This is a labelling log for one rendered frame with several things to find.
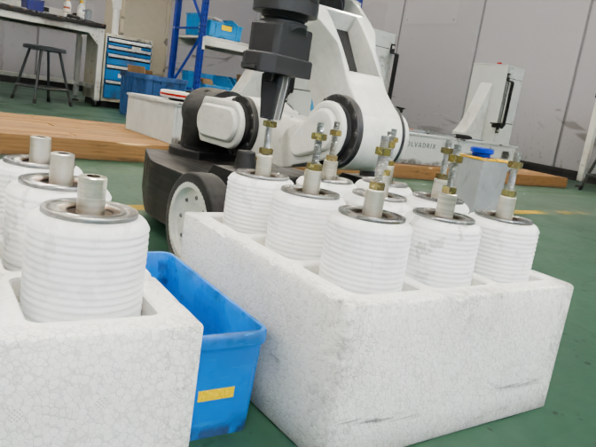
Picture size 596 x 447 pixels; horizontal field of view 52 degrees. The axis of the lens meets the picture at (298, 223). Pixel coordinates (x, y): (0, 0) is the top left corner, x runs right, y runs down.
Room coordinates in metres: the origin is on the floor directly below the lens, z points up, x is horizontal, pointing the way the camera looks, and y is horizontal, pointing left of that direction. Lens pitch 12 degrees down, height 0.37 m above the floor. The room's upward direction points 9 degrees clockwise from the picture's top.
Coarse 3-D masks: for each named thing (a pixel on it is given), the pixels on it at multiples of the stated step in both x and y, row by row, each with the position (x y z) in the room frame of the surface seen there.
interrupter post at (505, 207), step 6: (504, 198) 0.79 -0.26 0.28; (510, 198) 0.79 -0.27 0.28; (498, 204) 0.80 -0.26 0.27; (504, 204) 0.79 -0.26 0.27; (510, 204) 0.79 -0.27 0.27; (498, 210) 0.80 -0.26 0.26; (504, 210) 0.79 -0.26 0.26; (510, 210) 0.79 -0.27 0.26; (498, 216) 0.79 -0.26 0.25; (504, 216) 0.79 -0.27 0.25; (510, 216) 0.79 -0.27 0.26
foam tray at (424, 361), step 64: (192, 256) 0.83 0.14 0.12; (256, 256) 0.70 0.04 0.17; (320, 320) 0.59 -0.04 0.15; (384, 320) 0.59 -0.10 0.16; (448, 320) 0.64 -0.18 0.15; (512, 320) 0.71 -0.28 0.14; (256, 384) 0.67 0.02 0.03; (320, 384) 0.58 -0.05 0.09; (384, 384) 0.60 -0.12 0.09; (448, 384) 0.66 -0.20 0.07; (512, 384) 0.73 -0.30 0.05
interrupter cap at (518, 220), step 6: (474, 210) 0.81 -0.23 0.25; (480, 210) 0.82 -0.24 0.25; (486, 210) 0.83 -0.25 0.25; (492, 210) 0.84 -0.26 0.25; (486, 216) 0.78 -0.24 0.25; (492, 216) 0.77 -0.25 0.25; (516, 216) 0.81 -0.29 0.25; (522, 216) 0.82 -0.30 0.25; (504, 222) 0.77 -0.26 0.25; (510, 222) 0.76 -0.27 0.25; (516, 222) 0.76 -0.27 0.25; (522, 222) 0.77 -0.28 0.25; (528, 222) 0.77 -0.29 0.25
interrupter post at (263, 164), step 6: (258, 156) 0.85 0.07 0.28; (264, 156) 0.84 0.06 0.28; (270, 156) 0.85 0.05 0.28; (258, 162) 0.85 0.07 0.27; (264, 162) 0.84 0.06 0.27; (270, 162) 0.85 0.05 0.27; (258, 168) 0.85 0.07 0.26; (264, 168) 0.84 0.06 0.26; (270, 168) 0.85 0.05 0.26; (258, 174) 0.85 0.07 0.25; (264, 174) 0.84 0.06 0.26; (270, 174) 0.85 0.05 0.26
